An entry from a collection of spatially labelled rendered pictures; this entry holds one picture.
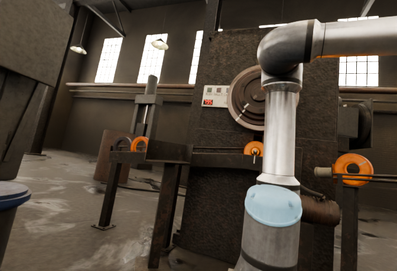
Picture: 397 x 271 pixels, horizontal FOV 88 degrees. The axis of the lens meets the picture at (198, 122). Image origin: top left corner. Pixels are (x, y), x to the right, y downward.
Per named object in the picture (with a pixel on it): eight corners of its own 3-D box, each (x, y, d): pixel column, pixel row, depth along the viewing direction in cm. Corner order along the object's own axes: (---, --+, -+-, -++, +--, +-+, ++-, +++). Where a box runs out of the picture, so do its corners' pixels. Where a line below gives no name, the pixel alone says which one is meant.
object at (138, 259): (126, 257, 123) (147, 138, 135) (169, 258, 129) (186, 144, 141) (122, 277, 104) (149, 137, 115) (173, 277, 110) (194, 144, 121)
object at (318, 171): (319, 178, 115) (318, 167, 117) (337, 179, 108) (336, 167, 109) (313, 177, 112) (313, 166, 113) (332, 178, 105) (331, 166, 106)
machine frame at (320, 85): (201, 219, 217) (223, 65, 245) (318, 251, 178) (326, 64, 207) (169, 243, 150) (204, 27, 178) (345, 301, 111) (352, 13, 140)
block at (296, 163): (284, 184, 133) (287, 147, 137) (298, 186, 130) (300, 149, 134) (285, 185, 123) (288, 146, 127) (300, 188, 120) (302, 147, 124)
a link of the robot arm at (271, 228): (234, 253, 42) (240, 186, 44) (247, 232, 54) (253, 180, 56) (298, 276, 37) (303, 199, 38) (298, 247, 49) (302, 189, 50)
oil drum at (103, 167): (110, 176, 409) (119, 132, 423) (134, 182, 387) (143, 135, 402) (84, 178, 354) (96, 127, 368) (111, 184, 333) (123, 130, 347)
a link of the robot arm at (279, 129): (247, 234, 53) (258, 36, 60) (257, 218, 66) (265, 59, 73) (299, 247, 48) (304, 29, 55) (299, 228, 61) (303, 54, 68)
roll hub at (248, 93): (293, 92, 129) (260, 124, 132) (260, 67, 140) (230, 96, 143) (293, 90, 124) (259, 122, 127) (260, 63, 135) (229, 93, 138)
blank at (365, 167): (350, 191, 101) (347, 191, 100) (330, 164, 111) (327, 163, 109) (383, 176, 93) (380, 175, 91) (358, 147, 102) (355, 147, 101)
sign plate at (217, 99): (202, 106, 170) (205, 85, 172) (233, 108, 160) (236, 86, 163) (201, 105, 167) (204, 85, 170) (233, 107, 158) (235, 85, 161)
